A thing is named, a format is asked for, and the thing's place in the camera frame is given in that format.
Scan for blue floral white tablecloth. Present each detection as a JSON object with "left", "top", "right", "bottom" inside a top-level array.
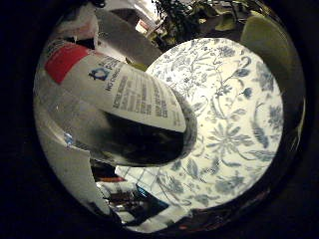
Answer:
[{"left": 114, "top": 37, "right": 285, "bottom": 214}]

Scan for white checked cloth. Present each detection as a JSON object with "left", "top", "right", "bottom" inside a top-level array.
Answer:
[{"left": 114, "top": 164, "right": 161, "bottom": 189}]

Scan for green potted plant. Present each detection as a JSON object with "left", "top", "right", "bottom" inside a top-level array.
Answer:
[{"left": 154, "top": 0, "right": 244, "bottom": 48}]

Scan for clear spray bottle white label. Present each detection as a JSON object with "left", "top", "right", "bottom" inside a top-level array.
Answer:
[{"left": 33, "top": 38, "right": 199, "bottom": 168}]

